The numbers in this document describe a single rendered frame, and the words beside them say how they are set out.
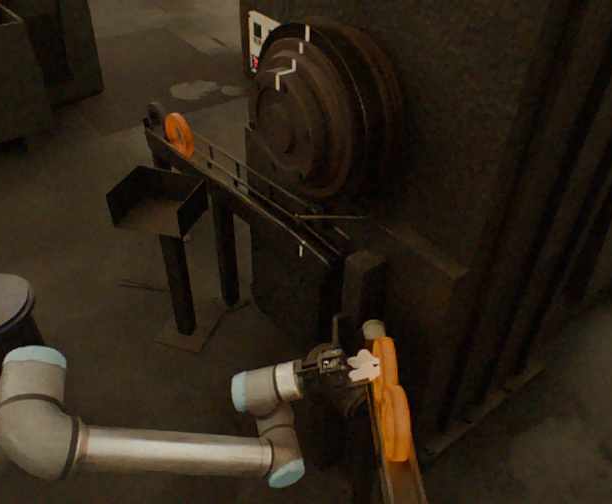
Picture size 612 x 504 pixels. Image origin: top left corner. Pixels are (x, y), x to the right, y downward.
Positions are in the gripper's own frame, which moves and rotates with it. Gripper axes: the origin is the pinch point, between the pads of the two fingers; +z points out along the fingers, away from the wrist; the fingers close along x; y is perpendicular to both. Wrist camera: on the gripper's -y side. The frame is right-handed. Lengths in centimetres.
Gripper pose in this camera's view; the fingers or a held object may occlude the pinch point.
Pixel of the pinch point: (382, 366)
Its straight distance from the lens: 133.6
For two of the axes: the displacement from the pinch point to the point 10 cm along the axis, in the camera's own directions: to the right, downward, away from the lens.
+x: -0.5, -6.5, 7.6
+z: 9.6, -2.4, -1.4
